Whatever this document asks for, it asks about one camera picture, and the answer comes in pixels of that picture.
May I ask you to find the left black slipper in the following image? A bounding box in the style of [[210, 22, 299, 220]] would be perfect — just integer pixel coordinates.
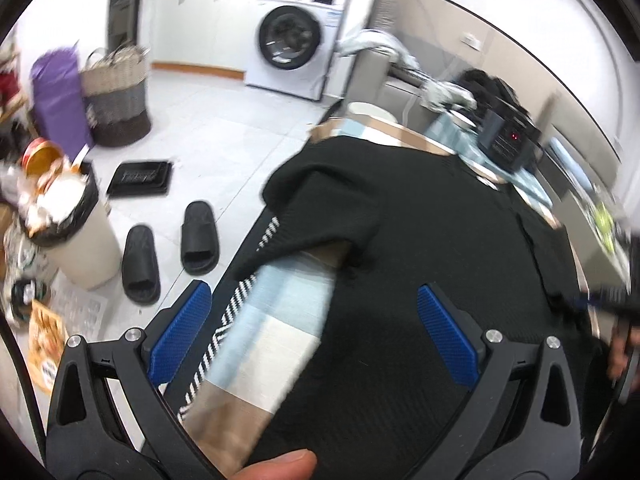
[[122, 224, 160, 306]]

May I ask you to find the grey sofa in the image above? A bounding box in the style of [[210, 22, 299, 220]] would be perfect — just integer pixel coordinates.
[[341, 50, 437, 132]]

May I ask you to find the black slipper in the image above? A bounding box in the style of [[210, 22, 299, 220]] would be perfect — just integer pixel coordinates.
[[122, 224, 160, 306], [180, 200, 220, 276]]

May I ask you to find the black clothes pile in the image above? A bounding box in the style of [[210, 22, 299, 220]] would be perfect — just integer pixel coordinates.
[[454, 68, 521, 118]]

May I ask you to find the checkered plaid tablecloth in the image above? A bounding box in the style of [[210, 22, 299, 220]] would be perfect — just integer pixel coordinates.
[[177, 116, 572, 478]]

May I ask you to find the dark electric pressure cooker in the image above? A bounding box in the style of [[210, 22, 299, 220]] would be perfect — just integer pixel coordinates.
[[477, 98, 541, 172]]

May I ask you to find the purple bag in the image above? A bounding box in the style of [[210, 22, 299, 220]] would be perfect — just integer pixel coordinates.
[[30, 47, 92, 159]]

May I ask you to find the grey white blanket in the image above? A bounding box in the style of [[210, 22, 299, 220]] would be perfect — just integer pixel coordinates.
[[336, 29, 477, 113]]

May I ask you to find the woven laundry basket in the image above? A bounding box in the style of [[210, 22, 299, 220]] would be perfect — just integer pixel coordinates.
[[80, 44, 152, 148]]

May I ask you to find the person's left hand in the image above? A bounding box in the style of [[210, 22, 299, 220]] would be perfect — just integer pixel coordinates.
[[231, 450, 317, 480]]

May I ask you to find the right black slipper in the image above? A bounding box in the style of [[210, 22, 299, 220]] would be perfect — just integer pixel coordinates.
[[180, 200, 220, 276]]

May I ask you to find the black knit sweater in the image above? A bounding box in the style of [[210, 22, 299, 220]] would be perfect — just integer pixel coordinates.
[[164, 135, 609, 480]]

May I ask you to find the white round stool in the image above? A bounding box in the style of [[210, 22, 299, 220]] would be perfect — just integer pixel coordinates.
[[346, 102, 398, 125]]

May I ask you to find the beige trash bin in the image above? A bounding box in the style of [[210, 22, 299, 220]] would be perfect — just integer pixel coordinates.
[[18, 162, 122, 290]]

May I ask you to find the light blue checkered side cloth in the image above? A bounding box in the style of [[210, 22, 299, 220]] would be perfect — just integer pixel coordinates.
[[424, 110, 552, 211]]

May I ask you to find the white kitchen cabinet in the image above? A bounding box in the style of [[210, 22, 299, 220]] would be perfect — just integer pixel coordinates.
[[150, 0, 258, 80]]

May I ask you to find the white front-load washing machine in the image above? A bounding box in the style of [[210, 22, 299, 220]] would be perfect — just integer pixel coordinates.
[[244, 0, 349, 102]]

